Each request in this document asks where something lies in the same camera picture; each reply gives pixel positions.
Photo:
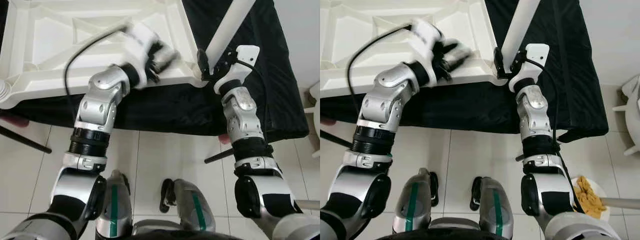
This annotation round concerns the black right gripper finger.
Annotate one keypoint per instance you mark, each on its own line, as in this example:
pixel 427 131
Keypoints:
pixel 202 62
pixel 498 61

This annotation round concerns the white plastic table top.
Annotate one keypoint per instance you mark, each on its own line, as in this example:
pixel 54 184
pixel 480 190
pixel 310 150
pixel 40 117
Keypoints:
pixel 350 50
pixel 50 50

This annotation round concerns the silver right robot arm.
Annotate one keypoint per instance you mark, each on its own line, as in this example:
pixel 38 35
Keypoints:
pixel 240 115
pixel 532 110

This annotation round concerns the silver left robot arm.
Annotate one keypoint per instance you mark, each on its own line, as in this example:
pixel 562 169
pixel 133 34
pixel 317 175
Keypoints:
pixel 100 100
pixel 380 100

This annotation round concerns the pink rounded object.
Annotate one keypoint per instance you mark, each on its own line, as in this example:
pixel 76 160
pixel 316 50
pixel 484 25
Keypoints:
pixel 223 139
pixel 325 121
pixel 15 120

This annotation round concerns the white plastic furniture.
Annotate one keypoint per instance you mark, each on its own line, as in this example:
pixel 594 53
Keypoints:
pixel 315 100
pixel 632 110

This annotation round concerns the silver robot right leg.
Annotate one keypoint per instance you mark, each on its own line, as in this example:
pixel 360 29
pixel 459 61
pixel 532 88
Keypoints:
pixel 192 206
pixel 495 206

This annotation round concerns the silver robot leg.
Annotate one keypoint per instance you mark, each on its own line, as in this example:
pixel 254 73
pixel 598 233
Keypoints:
pixel 412 202
pixel 495 206
pixel 192 206
pixel 115 202

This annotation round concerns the silver robot left leg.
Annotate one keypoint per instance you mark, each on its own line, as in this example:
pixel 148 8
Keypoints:
pixel 412 202
pixel 115 202

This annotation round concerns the yellow fried snacks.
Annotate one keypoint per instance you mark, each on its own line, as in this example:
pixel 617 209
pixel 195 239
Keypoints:
pixel 587 197

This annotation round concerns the grey metal pole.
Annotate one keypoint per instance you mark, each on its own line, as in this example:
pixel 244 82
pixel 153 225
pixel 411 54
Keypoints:
pixel 620 202
pixel 310 204

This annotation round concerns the black robot waist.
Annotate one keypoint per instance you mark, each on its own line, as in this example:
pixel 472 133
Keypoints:
pixel 460 236
pixel 190 236

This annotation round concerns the white bowl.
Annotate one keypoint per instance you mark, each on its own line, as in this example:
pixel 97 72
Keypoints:
pixel 604 212

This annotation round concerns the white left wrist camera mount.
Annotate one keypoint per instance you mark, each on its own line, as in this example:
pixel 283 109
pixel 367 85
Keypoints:
pixel 140 42
pixel 425 35

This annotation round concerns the black table frame bar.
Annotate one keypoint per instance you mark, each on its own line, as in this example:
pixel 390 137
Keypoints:
pixel 332 139
pixel 25 141

